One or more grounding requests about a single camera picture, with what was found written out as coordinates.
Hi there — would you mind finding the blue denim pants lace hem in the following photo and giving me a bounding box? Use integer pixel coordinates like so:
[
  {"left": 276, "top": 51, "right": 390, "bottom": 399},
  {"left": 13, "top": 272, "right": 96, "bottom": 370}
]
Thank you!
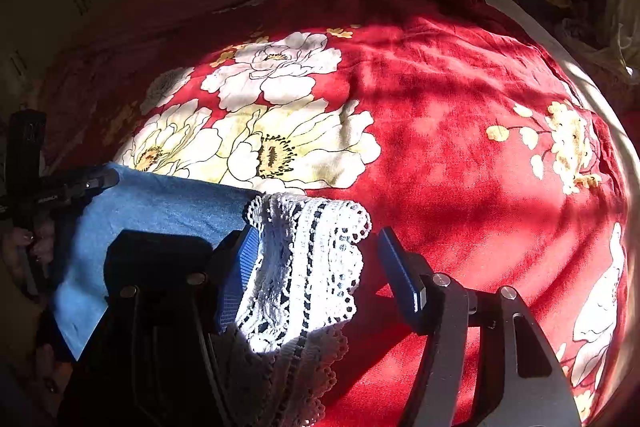
[{"left": 52, "top": 166, "right": 371, "bottom": 426}]

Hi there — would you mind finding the left hand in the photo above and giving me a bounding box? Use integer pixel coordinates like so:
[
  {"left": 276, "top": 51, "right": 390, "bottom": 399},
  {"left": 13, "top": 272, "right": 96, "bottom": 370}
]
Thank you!
[{"left": 1, "top": 218, "right": 55, "bottom": 285}]

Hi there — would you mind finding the red floral blanket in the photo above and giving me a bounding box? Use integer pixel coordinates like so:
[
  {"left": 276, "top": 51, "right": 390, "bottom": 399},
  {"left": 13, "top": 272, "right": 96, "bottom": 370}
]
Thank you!
[{"left": 44, "top": 0, "right": 627, "bottom": 426}]

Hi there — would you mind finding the cream window curtain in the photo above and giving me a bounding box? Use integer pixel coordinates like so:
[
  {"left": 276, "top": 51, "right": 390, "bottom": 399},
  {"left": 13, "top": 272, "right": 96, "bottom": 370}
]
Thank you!
[{"left": 555, "top": 0, "right": 639, "bottom": 88}]

